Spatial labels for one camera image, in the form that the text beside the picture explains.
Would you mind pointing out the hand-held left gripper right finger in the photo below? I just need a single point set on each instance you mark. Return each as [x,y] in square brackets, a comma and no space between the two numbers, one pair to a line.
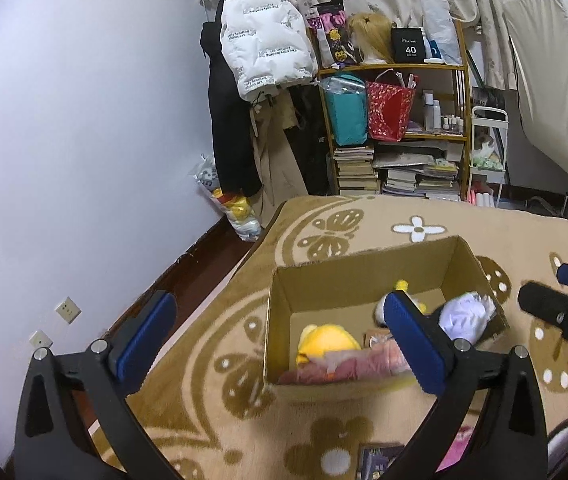
[413,345]

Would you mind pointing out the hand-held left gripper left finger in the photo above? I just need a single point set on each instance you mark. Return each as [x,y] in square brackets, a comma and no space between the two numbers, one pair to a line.
[146,340]

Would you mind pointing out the white fluffy duck plush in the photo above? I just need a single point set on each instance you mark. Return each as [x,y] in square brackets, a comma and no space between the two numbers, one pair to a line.
[379,311]

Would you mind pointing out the purple haired plush doll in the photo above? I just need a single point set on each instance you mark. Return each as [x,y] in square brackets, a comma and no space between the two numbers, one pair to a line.
[463,317]

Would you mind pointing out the pale pink soft block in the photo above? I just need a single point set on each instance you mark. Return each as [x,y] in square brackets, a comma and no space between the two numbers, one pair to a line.
[353,365]

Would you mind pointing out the yellow plush toy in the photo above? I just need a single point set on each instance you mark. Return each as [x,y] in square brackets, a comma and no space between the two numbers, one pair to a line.
[329,342]

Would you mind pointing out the pink plush toy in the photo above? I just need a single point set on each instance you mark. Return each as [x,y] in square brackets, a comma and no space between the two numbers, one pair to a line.
[456,447]

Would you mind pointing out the cardboard box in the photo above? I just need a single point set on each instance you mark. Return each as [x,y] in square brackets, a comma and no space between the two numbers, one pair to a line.
[284,310]

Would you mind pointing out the beige patterned blanket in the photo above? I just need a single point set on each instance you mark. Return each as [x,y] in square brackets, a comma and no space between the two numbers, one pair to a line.
[214,410]

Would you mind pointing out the person's pale clothing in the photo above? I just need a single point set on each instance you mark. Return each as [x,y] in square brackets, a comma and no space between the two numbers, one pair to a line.
[561,445]

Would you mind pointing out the black flat packet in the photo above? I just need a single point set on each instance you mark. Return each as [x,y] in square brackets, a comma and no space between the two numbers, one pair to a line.
[378,462]

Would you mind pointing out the clear plastic bag of toys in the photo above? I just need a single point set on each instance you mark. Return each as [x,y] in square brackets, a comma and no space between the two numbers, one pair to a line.
[241,215]

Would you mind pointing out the pile of papers and booklets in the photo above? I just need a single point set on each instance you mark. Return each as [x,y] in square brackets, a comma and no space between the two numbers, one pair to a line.
[413,180]

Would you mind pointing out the stack of books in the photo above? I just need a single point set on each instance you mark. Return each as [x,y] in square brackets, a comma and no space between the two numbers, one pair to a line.
[356,170]

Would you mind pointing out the white metal cart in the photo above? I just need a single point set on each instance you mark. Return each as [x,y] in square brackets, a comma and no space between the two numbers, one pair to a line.
[488,110]

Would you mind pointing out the white hanging quilt cover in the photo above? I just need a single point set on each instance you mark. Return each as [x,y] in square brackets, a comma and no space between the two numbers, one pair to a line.
[543,60]

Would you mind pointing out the beige hanging garment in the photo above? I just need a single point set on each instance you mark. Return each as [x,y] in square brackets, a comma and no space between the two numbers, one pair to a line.
[279,160]

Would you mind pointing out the dark hanging garment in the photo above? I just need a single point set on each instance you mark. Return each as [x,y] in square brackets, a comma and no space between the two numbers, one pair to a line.
[314,145]

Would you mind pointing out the row of small bottles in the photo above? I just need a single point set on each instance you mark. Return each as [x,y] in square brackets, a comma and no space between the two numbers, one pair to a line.
[428,110]

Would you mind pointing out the black hanging coat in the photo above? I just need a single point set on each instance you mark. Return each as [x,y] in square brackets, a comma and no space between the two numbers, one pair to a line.
[229,125]

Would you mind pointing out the red gift bag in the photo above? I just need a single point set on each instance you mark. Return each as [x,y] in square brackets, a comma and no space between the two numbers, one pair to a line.
[386,110]

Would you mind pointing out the teal bag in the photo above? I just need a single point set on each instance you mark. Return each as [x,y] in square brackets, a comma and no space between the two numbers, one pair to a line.
[346,115]

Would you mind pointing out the wooden shelf rack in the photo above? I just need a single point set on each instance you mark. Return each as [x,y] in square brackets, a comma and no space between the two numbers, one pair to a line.
[413,66]

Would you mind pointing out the white plastic bag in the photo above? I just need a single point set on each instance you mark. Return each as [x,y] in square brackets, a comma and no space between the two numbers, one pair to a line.
[441,25]

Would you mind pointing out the black box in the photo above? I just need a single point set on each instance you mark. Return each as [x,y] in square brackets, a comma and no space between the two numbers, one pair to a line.
[407,45]

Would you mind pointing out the blonde wig on head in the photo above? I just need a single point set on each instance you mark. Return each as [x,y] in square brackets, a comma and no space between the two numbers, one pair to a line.
[371,35]

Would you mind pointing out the purple printed packet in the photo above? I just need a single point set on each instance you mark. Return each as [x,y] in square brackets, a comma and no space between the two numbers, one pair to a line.
[331,40]

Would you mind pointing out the white puffer jacket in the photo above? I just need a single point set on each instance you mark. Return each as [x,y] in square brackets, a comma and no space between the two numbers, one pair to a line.
[264,35]

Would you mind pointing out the white wall socket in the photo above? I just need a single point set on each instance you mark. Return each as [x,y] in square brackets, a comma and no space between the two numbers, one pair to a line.
[68,310]
[41,340]

